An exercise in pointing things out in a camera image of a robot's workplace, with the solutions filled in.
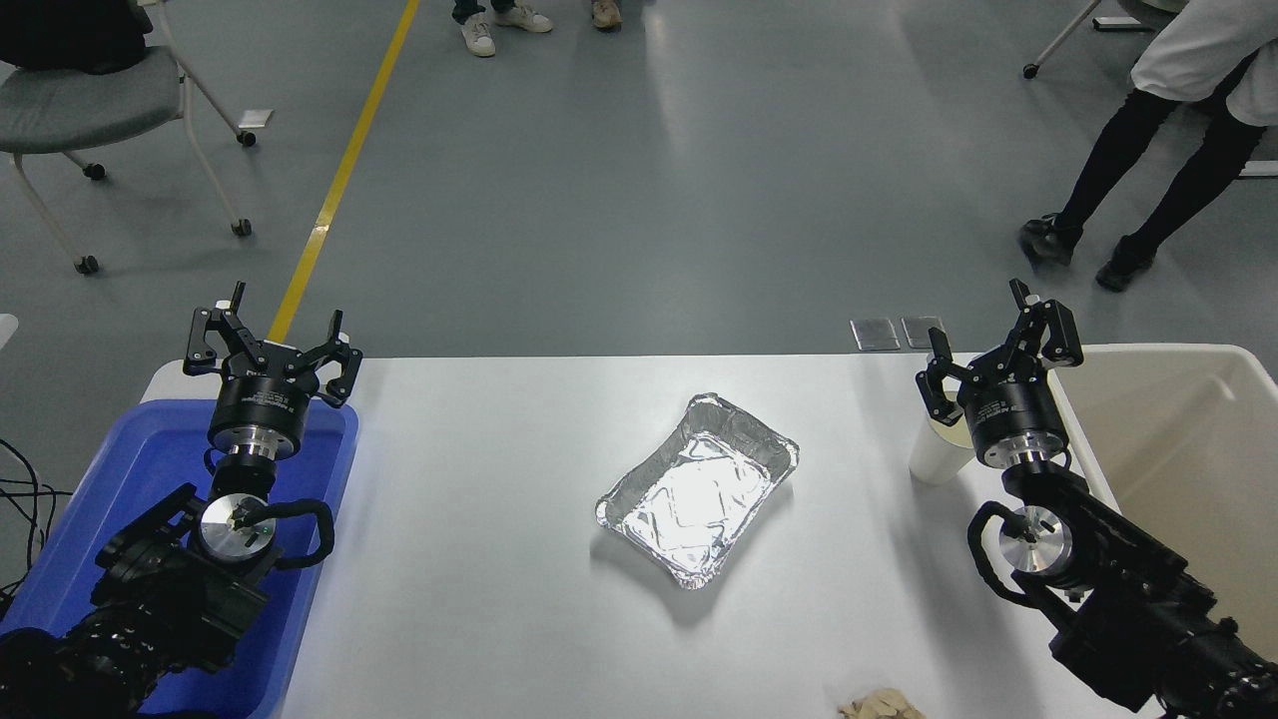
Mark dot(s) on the silver foil tray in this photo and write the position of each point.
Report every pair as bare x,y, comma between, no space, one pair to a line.
694,494

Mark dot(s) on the white rounded object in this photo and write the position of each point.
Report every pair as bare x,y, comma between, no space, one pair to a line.
6,330

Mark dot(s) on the white paper cup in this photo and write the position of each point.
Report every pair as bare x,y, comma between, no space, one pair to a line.
937,459

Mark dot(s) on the metal floor plate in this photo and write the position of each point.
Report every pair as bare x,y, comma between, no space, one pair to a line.
875,335
924,333

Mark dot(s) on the large pale plastic bin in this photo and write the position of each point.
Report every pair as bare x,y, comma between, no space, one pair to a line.
1188,449

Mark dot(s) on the white-framed wheeled chair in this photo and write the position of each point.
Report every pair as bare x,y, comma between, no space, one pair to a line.
1058,40

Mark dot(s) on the white metal bar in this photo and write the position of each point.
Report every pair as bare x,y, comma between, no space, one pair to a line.
1260,170
1110,23

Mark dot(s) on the crumpled tan paper ball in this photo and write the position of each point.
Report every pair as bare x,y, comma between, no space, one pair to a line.
879,707

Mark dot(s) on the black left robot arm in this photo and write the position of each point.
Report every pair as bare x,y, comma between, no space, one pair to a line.
150,599

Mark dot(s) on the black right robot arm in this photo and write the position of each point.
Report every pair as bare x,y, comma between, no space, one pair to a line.
1128,589

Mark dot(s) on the grey wheeled chair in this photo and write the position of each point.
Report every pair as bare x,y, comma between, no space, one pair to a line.
90,110

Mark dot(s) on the blue plastic tray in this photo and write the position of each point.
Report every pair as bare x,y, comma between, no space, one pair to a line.
120,469

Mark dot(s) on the black bag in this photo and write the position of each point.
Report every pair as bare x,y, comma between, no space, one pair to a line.
70,35

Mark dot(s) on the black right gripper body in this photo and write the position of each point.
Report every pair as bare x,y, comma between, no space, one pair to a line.
1010,407

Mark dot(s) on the person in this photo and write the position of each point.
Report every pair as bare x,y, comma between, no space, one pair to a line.
479,35
1198,60
606,12

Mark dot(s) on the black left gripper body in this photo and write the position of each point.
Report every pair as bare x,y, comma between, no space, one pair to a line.
262,399

